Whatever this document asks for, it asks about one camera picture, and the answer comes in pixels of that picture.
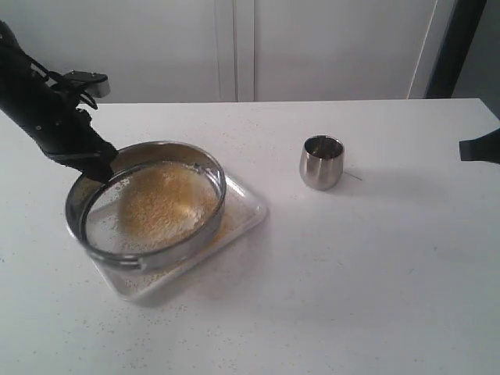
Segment round steel mesh sieve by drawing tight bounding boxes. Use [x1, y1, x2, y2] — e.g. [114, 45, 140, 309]
[65, 141, 227, 273]

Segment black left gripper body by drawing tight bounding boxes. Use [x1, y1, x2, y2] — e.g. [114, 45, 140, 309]
[23, 58, 104, 157]

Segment white rectangular tray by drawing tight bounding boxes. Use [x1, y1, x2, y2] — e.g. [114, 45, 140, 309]
[92, 176, 266, 302]

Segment stainless steel cup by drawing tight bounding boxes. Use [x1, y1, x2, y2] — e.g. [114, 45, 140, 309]
[299, 135, 345, 191]

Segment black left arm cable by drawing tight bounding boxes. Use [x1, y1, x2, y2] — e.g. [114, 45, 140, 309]
[27, 54, 98, 118]

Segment grain mixture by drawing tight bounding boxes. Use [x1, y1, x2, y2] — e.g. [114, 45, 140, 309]
[70, 162, 220, 255]

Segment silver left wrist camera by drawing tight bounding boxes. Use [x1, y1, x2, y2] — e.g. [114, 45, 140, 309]
[63, 70, 111, 98]

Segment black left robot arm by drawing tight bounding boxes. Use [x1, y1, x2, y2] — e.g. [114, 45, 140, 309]
[1, 23, 118, 183]

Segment white cabinet doors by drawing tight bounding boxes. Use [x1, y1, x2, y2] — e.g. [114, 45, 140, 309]
[1, 1, 435, 102]

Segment dark vertical post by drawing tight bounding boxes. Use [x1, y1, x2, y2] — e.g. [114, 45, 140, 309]
[424, 0, 487, 99]

